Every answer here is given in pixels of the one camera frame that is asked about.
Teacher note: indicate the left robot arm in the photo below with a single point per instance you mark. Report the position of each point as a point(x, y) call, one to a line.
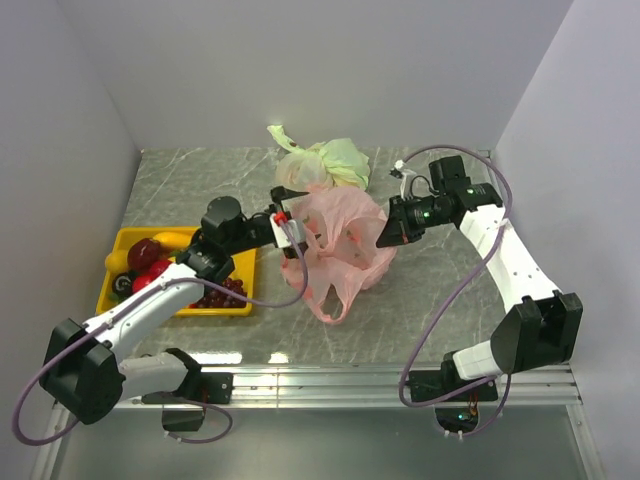
point(88, 368)

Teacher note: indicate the red apple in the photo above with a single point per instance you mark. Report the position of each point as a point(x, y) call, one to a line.
point(143, 254)

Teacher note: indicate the pink plastic bag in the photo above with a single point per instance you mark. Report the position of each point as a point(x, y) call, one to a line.
point(342, 226)

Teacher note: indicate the yellow lemon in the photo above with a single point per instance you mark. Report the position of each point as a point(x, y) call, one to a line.
point(117, 261)

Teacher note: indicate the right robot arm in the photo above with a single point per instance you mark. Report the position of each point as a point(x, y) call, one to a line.
point(541, 322)

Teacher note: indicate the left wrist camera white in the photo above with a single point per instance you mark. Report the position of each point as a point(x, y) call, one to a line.
point(287, 232)

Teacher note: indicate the yellow mango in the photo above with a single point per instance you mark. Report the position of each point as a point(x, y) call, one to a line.
point(173, 240)

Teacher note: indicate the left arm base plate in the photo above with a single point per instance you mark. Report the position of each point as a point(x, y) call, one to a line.
point(204, 387)

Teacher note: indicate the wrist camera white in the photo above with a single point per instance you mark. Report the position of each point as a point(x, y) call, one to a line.
point(287, 232)
point(405, 175)

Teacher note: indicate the green plastic bag with fruits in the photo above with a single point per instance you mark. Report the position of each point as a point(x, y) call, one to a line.
point(322, 166)

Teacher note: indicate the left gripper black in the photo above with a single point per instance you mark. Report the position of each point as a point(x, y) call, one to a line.
point(280, 194)

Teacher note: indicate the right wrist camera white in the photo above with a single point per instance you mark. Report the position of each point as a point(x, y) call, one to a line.
point(405, 175)

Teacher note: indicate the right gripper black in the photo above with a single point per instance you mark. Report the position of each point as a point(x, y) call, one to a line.
point(399, 229)

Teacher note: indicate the aluminium mounting rail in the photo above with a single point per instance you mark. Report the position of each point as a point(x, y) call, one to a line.
point(370, 386)

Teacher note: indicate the purple grape bunch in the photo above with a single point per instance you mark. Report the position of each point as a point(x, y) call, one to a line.
point(216, 299)

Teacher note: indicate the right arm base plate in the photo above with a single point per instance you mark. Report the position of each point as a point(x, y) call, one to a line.
point(427, 385)

